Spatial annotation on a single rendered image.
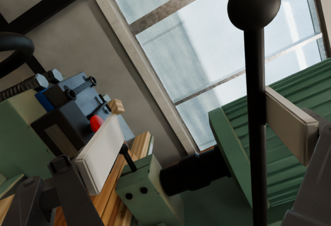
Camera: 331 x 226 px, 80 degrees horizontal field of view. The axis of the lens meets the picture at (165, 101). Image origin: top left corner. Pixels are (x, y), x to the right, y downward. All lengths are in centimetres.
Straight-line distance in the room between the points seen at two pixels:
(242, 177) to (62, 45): 166
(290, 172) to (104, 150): 24
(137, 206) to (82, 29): 147
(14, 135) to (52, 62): 156
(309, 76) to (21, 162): 42
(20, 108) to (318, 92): 39
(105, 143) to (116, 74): 153
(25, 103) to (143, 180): 21
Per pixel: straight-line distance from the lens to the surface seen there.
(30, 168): 35
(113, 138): 18
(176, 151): 198
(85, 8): 169
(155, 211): 41
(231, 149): 29
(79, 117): 30
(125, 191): 38
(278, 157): 30
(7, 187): 35
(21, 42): 41
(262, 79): 17
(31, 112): 32
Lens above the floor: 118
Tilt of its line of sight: 12 degrees down
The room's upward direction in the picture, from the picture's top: 64 degrees clockwise
